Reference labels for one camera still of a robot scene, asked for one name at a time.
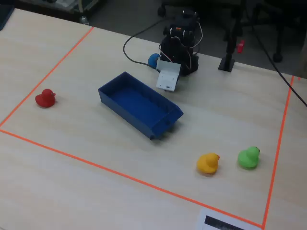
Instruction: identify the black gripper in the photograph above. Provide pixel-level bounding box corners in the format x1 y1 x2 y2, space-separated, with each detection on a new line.
160 35 192 66

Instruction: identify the red rubber duck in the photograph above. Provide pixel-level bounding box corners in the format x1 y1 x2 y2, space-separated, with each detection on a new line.
35 88 57 108

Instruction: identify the blue rubber duck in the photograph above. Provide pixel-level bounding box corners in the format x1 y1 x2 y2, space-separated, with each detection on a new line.
147 53 161 69

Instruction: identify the blue plastic bin box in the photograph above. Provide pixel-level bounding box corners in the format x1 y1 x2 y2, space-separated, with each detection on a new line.
97 71 184 141

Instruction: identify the yellow rubber duck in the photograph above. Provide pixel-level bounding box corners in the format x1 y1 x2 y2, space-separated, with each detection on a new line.
196 152 221 174

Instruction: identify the green rubber duck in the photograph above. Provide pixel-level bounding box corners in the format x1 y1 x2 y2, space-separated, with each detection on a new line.
237 146 261 170

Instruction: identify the black office chair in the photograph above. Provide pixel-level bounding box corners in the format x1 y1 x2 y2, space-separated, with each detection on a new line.
247 0 307 63

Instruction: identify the orange tape strip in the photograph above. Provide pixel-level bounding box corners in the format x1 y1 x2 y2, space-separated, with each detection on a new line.
262 75 295 228
0 128 264 228
0 26 94 127

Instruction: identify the white paper with black bar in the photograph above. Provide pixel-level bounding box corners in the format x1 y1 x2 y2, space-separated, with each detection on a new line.
195 207 263 230

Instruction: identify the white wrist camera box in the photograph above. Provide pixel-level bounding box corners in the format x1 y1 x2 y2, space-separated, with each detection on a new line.
155 59 182 93

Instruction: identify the white red servo wire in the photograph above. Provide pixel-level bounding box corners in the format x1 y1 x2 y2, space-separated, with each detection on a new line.
193 21 204 49

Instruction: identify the black camera stand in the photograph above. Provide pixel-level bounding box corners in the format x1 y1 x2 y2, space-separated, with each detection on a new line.
217 0 245 72

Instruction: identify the long black cable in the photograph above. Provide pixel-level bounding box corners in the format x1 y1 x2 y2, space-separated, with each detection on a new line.
244 14 307 107

